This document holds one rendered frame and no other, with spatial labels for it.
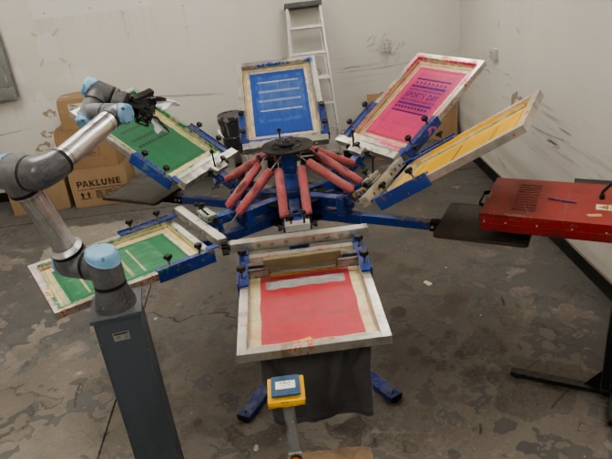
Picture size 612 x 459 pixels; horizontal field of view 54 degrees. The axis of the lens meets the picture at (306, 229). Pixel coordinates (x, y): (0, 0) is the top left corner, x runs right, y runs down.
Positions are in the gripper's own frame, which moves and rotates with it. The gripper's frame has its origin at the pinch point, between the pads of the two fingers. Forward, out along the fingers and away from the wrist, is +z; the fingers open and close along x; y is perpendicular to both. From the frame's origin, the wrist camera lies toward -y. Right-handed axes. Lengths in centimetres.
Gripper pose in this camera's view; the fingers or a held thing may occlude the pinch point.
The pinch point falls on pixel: (176, 117)
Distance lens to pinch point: 244.7
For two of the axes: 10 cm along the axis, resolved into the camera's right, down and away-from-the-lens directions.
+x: 4.4, -6.1, -6.6
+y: -0.4, 7.2, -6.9
